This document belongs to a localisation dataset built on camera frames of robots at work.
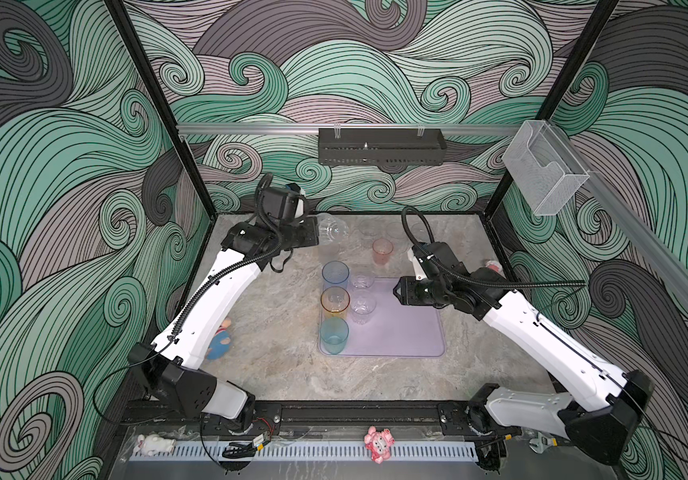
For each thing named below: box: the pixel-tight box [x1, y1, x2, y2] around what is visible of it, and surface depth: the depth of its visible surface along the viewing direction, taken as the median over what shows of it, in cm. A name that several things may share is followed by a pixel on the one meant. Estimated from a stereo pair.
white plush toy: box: [133, 434, 177, 457], surface depth 70 cm
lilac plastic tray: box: [345, 277, 445, 358], surface depth 90 cm
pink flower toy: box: [364, 426, 395, 465], surface depth 69 cm
